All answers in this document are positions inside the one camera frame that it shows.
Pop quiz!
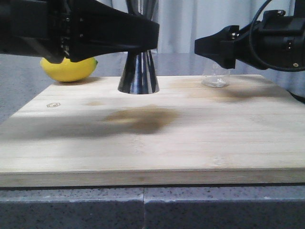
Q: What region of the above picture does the grey curtain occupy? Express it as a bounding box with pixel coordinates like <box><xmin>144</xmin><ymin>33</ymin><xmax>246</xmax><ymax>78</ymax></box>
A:
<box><xmin>95</xmin><ymin>0</ymin><xmax>297</xmax><ymax>54</ymax></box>

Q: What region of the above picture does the wooden cutting board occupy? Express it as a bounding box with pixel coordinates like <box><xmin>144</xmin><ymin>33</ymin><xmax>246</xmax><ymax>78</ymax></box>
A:
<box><xmin>0</xmin><ymin>75</ymin><xmax>305</xmax><ymax>187</ymax></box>

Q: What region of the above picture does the glass beaker with clear liquid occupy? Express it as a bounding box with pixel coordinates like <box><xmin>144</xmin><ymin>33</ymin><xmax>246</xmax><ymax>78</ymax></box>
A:
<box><xmin>202</xmin><ymin>63</ymin><xmax>231</xmax><ymax>88</ymax></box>

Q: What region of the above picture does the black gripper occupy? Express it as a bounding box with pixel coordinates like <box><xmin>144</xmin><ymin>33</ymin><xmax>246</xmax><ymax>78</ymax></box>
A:
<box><xmin>0</xmin><ymin>0</ymin><xmax>76</xmax><ymax>63</ymax></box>
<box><xmin>194</xmin><ymin>0</ymin><xmax>305</xmax><ymax>72</ymax></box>

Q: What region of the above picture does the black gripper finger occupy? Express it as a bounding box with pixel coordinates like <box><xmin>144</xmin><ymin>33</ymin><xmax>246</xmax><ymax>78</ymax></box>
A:
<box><xmin>69</xmin><ymin>0</ymin><xmax>159</xmax><ymax>62</ymax></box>

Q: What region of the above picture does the steel double jigger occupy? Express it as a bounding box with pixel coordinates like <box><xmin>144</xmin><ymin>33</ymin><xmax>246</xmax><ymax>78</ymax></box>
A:
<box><xmin>118</xmin><ymin>0</ymin><xmax>159</xmax><ymax>94</ymax></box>

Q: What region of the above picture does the yellow lemon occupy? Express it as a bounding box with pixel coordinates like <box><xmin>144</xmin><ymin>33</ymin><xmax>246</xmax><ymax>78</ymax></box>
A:
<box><xmin>40</xmin><ymin>57</ymin><xmax>98</xmax><ymax>83</ymax></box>

